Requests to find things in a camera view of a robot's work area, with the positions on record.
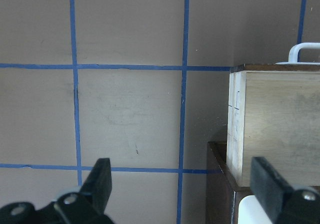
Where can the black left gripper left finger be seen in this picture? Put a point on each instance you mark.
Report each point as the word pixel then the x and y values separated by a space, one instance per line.
pixel 98 185

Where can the white plastic tray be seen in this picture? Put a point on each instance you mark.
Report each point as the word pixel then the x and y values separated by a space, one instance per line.
pixel 251 212

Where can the dark wooden cabinet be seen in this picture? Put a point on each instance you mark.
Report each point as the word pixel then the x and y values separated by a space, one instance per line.
pixel 223 194

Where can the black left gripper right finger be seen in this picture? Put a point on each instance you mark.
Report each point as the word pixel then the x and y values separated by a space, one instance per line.
pixel 269 187

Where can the light wooden drawer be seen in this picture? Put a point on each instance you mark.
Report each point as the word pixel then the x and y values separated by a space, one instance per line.
pixel 274 113

